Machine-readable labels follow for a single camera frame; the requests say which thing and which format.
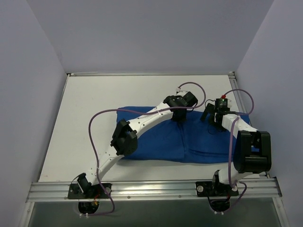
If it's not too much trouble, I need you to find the blue surgical drape cloth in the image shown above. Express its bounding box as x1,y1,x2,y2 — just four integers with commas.
116,105,252,165

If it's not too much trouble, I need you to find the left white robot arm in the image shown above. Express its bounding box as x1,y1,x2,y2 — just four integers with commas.
77,91,198,198

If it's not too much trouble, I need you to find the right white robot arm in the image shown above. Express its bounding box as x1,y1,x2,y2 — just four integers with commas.
200,96,272,195

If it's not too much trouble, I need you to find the aluminium back rail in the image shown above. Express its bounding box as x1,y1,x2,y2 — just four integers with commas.
67,72,234,77

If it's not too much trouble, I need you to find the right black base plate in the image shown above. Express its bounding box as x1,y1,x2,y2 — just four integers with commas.
195,181,239,197

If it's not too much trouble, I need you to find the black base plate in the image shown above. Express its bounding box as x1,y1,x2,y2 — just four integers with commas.
67,183,108,199
195,181,239,197

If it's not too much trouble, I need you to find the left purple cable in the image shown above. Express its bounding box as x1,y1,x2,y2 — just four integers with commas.
88,81,206,216

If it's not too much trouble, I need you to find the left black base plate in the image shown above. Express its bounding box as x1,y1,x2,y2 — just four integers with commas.
67,183,108,199

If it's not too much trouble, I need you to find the aluminium front rail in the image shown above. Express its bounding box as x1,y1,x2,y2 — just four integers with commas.
26,177,282,202

